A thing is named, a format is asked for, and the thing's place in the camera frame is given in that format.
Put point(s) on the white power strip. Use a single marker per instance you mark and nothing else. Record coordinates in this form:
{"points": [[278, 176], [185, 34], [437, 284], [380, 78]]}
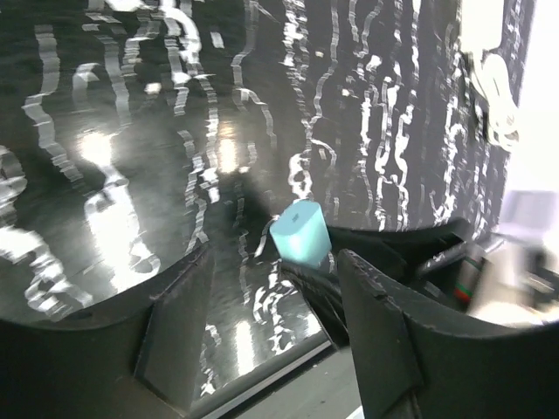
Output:
{"points": [[481, 23]]}

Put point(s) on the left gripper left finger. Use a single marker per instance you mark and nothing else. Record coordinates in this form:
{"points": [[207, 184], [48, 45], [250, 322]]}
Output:
{"points": [[134, 355]]}

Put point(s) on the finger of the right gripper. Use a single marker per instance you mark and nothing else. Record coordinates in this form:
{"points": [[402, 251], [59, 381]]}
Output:
{"points": [[407, 247], [322, 293]]}

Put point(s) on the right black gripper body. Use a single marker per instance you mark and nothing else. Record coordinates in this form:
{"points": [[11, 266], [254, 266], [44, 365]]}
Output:
{"points": [[448, 271]]}

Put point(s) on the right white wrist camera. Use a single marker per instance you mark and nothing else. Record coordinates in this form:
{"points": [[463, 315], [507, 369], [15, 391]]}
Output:
{"points": [[518, 284]]}

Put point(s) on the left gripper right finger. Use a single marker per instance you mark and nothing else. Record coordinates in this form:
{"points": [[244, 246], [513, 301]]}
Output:
{"points": [[415, 358]]}

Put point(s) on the mint plug adapter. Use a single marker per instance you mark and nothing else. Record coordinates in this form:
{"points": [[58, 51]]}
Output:
{"points": [[300, 234]]}

